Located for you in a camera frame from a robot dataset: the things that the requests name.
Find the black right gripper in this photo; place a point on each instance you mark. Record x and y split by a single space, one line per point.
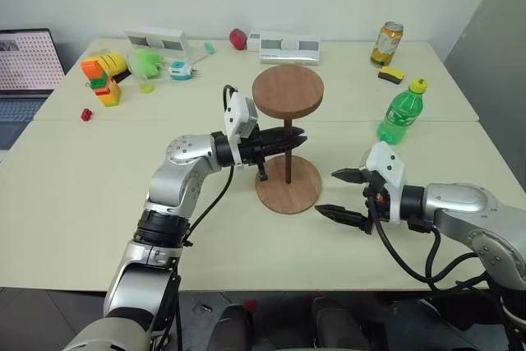
378 219

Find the yellow black striped toy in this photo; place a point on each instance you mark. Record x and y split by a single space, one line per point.
113 61

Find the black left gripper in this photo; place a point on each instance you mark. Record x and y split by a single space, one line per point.
257 147

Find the round wooden base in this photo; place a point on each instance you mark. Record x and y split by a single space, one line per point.
302 195

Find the colourful building block tower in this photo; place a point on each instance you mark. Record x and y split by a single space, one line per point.
104 84

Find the large round wooden disc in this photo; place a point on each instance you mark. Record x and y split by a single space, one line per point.
287 90

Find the small white box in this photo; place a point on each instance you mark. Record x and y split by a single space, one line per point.
253 40

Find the dark brown wooden pole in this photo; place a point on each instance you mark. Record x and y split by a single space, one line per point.
288 168

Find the green bottle with yellow cap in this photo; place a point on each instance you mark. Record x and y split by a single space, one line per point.
400 114

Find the yellow black sponge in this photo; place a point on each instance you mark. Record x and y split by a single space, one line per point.
391 74

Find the white teal small device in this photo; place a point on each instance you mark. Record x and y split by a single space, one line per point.
180 70

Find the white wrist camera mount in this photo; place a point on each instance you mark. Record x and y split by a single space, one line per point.
241 114
386 162

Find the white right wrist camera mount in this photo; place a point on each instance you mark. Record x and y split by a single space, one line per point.
386 162

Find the clear plastic cup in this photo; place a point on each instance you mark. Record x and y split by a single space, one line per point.
144 79

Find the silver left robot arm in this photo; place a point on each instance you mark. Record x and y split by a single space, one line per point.
176 186

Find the red round toy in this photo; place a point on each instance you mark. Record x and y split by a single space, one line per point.
237 38

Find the small teal plastic piece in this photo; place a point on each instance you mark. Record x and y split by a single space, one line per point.
209 47

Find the green plush toy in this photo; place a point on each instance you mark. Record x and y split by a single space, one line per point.
149 62

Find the small red building block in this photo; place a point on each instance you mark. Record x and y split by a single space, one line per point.
86 115

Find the grey laptop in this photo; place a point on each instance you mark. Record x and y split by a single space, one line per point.
24 63

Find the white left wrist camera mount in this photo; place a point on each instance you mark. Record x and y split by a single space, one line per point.
241 114

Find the white box with grey panels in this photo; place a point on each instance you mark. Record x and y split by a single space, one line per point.
156 42
289 49

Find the yellow drink can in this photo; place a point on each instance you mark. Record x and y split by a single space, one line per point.
386 44

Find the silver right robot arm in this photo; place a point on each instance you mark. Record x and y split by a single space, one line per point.
464 203

